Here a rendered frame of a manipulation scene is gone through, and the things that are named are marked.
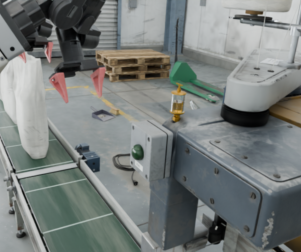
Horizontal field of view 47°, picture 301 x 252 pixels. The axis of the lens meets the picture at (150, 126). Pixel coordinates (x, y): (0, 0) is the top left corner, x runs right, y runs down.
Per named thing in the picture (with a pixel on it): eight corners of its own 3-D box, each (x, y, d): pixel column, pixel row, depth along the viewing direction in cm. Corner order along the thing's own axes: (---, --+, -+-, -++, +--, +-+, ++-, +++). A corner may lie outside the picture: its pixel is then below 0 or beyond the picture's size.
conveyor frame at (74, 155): (-22, 97, 406) (-24, 85, 401) (20, 93, 429) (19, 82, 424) (13, 192, 226) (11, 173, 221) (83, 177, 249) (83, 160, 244)
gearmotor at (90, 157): (68, 158, 276) (68, 141, 271) (86, 155, 283) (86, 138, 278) (81, 175, 252) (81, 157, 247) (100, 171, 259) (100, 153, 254)
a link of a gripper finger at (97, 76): (112, 92, 94) (104, 59, 94) (88, 96, 90) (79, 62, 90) (102, 98, 100) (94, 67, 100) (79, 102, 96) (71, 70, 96)
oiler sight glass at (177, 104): (168, 109, 66) (169, 92, 65) (178, 108, 67) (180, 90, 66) (175, 113, 64) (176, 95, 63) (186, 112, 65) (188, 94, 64)
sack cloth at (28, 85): (14, 137, 282) (6, 48, 256) (41, 134, 292) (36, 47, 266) (24, 162, 244) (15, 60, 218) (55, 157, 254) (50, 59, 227)
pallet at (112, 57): (95, 57, 672) (95, 50, 667) (150, 55, 723) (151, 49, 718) (109, 66, 604) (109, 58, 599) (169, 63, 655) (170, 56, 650)
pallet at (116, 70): (95, 65, 676) (95, 57, 671) (149, 62, 735) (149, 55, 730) (113, 74, 610) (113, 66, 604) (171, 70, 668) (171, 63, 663)
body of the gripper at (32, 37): (48, 40, 140) (43, 25, 142) (22, 40, 134) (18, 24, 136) (44, 50, 145) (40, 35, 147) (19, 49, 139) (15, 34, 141)
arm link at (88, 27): (68, -6, 89) (87, 15, 87) (98, 3, 99) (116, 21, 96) (48, 32, 95) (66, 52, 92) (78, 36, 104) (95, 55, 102)
